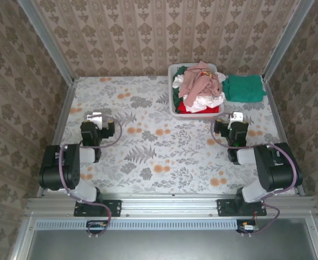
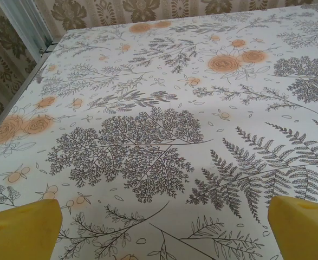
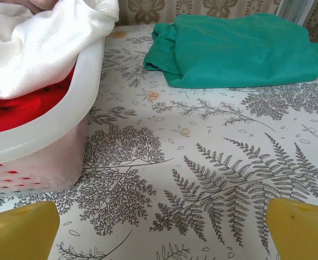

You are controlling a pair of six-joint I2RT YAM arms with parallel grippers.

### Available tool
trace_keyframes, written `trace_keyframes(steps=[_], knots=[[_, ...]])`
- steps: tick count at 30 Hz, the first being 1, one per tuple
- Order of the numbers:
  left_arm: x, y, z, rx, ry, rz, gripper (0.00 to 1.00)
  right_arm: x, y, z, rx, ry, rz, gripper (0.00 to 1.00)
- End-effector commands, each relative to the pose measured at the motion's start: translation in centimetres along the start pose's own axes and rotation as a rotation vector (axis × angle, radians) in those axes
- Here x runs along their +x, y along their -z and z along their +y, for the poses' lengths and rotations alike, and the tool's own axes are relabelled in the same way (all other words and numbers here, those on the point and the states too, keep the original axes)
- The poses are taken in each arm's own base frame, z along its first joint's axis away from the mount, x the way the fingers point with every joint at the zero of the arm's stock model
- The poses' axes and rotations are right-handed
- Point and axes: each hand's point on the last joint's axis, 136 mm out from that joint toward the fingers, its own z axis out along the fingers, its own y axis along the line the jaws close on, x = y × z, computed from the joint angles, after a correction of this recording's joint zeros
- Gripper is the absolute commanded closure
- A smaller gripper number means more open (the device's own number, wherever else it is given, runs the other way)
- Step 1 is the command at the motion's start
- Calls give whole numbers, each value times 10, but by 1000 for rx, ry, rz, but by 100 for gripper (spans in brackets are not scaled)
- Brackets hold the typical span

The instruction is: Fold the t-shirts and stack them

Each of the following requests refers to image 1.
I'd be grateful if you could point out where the pink printed t-shirt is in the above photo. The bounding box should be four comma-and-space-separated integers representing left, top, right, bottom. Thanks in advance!
178, 60, 222, 108

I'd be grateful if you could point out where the white plastic laundry basket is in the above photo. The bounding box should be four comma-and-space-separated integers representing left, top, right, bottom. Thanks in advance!
167, 63, 226, 121

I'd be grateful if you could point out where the red t-shirt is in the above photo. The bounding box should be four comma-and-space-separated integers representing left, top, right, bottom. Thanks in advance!
177, 101, 220, 115

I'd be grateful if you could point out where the folded green t-shirt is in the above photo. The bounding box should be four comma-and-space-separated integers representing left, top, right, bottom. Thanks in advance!
222, 74, 268, 104

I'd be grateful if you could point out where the floral table cover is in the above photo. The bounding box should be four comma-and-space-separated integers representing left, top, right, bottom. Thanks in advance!
48, 75, 296, 196

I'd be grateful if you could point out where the small connector board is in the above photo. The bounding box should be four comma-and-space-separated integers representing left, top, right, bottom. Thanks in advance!
86, 220, 108, 235
236, 219, 260, 235

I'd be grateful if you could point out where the grey metal panel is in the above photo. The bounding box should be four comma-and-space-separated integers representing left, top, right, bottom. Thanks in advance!
8, 217, 318, 260

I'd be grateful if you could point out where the aluminium table side rail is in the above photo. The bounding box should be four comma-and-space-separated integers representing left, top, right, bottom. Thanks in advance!
263, 77, 306, 196
36, 77, 77, 197

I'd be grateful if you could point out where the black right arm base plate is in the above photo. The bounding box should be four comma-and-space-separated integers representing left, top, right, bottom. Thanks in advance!
216, 198, 268, 218

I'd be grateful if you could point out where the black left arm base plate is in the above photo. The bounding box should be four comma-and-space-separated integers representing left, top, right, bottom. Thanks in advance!
74, 199, 122, 218

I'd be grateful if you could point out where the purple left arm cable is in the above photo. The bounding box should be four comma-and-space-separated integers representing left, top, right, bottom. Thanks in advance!
58, 114, 123, 239

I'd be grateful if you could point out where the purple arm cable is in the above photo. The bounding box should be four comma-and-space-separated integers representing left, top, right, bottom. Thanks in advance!
210, 112, 297, 239
58, 114, 123, 239

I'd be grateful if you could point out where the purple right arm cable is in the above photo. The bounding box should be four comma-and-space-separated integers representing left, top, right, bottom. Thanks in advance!
210, 112, 297, 239

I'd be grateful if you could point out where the long aluminium base rail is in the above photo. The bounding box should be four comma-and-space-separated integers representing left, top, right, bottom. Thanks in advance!
25, 193, 318, 218

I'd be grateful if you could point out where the aluminium frame post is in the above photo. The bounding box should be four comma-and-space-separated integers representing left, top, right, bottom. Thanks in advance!
17, 0, 75, 85
262, 0, 315, 81

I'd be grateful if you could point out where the slotted grey cable duct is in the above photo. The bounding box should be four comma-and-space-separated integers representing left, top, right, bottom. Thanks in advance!
35, 218, 238, 231

